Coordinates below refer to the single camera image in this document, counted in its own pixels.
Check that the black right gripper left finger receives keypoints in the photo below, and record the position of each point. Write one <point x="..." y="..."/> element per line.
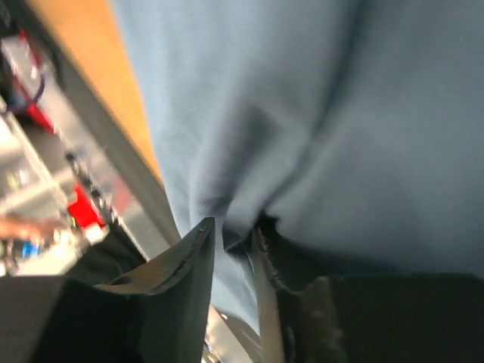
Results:
<point x="154" y="313"/>

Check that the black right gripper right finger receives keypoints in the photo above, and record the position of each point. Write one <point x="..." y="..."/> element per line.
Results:
<point x="308" y="316"/>

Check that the blue-grey t-shirt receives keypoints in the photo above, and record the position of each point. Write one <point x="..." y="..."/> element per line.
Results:
<point x="357" y="125"/>

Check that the aluminium frame rail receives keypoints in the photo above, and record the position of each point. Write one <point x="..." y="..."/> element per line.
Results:
<point x="95" y="105"/>

